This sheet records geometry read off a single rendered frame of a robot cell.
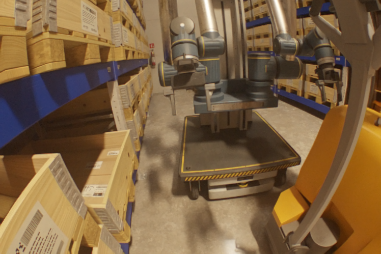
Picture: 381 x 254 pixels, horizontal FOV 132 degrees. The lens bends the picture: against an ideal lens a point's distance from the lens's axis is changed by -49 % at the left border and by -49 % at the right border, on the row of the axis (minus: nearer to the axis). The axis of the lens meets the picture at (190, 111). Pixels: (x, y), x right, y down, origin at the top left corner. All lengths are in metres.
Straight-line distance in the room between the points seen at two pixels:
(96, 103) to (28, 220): 1.36
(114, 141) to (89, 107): 0.44
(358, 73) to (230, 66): 1.35
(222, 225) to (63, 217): 1.09
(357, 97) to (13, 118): 0.83
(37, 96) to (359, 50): 0.85
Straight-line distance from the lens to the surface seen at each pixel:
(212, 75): 1.24
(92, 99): 1.63
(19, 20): 0.49
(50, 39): 0.59
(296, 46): 1.04
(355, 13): 0.43
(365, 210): 0.82
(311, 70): 3.41
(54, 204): 0.48
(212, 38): 0.87
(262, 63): 1.33
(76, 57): 0.88
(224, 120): 1.77
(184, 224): 1.35
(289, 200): 1.09
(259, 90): 1.36
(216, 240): 1.27
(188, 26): 0.70
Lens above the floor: 1.15
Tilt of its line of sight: 20 degrees down
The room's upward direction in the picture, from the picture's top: 5 degrees counter-clockwise
